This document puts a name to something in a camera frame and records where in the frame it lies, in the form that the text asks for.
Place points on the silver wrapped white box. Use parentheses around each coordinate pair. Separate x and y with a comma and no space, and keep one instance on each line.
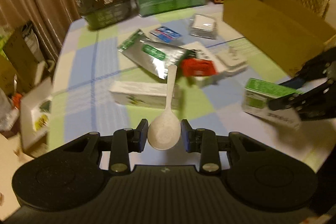
(203,26)

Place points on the silver green tea pouch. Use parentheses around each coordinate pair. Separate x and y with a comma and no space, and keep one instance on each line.
(155,57)

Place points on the brown cardboard box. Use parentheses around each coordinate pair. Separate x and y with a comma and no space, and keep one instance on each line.
(287,32)

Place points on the white box beside table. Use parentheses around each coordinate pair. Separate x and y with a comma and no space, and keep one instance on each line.
(35,114)

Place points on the blue white small box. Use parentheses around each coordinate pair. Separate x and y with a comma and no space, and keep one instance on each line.
(164,34)

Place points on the green white small box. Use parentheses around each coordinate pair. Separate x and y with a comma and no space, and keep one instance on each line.
(258,93)

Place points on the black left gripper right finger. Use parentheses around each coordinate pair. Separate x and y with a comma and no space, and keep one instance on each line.
(208,144)

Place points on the red small pouch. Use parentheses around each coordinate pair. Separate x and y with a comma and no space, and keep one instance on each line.
(198,67)

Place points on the white long medicine box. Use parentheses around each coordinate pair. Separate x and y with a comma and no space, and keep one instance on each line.
(150,95)

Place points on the dark green drink case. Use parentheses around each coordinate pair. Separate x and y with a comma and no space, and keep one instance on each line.
(102,13)

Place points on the white plastic spoon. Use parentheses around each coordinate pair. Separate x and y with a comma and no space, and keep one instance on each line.
(165,130)

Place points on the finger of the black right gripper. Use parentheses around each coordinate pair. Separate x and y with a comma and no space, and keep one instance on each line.
(283,103)
(294,82)

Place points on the white power adapter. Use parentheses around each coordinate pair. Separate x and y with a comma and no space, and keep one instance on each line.
(232,58)

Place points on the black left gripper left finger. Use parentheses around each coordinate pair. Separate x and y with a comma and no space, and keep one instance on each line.
(92,145)

